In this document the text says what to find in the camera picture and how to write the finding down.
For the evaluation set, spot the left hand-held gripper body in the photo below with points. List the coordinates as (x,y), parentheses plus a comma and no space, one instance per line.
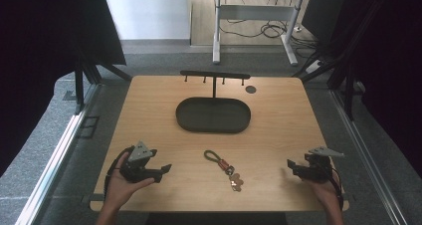
(139,158)

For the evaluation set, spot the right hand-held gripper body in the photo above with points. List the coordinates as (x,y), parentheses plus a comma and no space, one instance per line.
(318,167)

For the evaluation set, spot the black key rack with tray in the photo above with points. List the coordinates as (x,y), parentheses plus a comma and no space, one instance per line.
(213,115)

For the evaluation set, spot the person's right hand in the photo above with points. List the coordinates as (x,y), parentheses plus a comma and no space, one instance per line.
(323,191)

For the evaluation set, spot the person's left hand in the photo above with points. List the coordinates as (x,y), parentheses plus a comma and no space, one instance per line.
(121,186)

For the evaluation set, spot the black round table grommet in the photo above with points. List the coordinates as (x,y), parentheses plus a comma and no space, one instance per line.
(251,89)

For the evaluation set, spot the black metal stand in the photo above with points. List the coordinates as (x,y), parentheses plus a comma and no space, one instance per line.
(345,72)
(87,75)

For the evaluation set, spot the white power strip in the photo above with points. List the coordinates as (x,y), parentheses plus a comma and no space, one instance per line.
(314,66)

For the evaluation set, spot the black curtain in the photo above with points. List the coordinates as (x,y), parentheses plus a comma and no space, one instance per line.
(384,52)
(49,52)

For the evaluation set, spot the aluminium frame rail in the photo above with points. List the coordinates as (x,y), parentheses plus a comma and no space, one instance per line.
(365,152)
(54,165)

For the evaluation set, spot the white metal desk frame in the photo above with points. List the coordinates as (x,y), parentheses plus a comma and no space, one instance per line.
(255,12)

